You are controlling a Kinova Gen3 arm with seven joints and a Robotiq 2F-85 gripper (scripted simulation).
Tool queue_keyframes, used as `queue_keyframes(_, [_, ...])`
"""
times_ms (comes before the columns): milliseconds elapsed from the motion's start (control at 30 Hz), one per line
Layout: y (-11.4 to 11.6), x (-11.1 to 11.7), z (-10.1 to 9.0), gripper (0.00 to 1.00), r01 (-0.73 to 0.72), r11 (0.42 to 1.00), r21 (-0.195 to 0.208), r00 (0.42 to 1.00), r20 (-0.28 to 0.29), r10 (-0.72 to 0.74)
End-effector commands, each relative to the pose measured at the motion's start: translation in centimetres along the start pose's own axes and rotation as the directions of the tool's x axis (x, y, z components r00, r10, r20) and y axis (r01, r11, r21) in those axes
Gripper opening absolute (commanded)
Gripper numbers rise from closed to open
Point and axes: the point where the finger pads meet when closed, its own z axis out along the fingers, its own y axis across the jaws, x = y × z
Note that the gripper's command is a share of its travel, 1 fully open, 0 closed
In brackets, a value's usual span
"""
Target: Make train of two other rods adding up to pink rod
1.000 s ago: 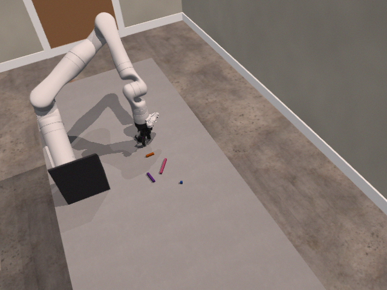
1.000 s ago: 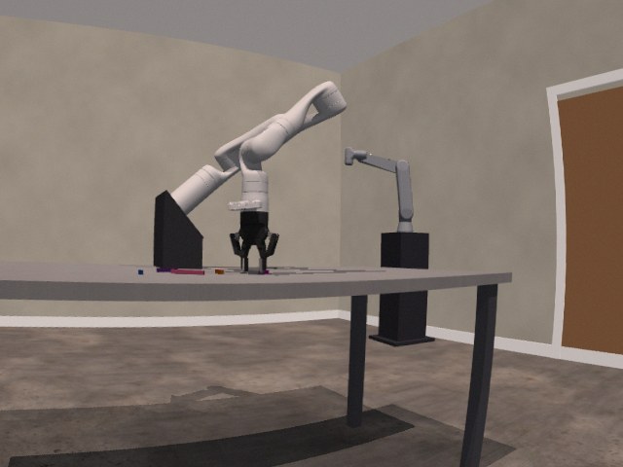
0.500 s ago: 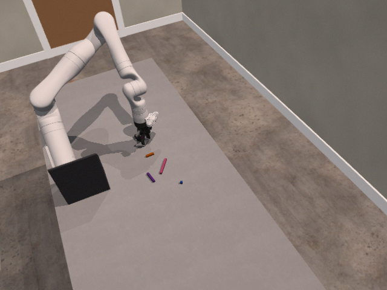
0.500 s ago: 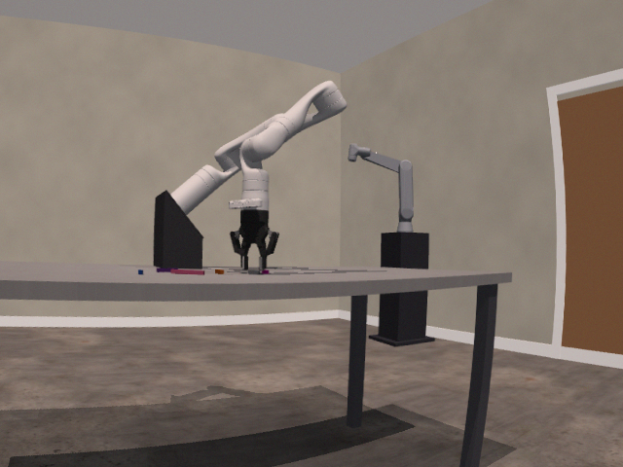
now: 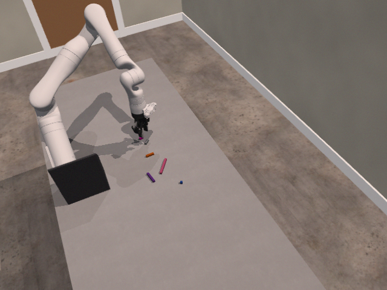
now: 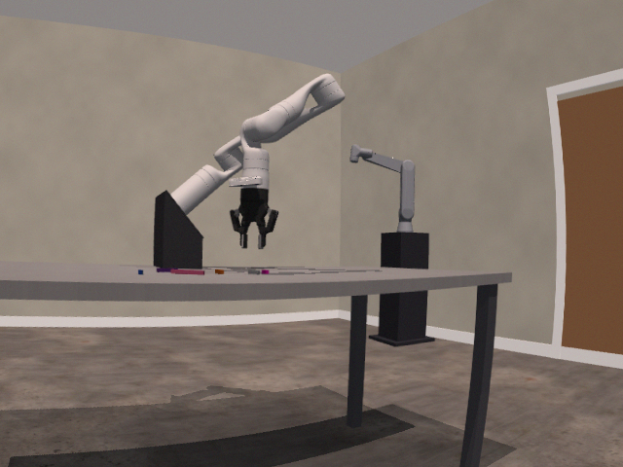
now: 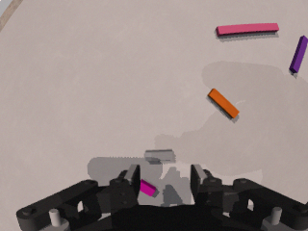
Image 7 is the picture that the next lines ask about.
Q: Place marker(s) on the pink rod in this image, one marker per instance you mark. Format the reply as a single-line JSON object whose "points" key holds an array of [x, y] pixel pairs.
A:
{"points": [[230, 30]]}

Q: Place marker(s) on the short magenta rod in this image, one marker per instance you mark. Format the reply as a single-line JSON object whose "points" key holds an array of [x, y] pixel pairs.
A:
{"points": [[147, 188]]}

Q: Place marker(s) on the orange rod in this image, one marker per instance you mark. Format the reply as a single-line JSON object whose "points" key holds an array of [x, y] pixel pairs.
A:
{"points": [[223, 103]]}

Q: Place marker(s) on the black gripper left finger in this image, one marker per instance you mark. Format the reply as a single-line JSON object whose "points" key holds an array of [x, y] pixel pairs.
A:
{"points": [[59, 210]]}

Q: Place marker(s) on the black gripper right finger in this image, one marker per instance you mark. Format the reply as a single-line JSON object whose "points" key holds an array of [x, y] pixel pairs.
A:
{"points": [[272, 211]]}

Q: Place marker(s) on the purple rod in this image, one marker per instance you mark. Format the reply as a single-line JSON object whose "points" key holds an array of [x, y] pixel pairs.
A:
{"points": [[299, 53]]}

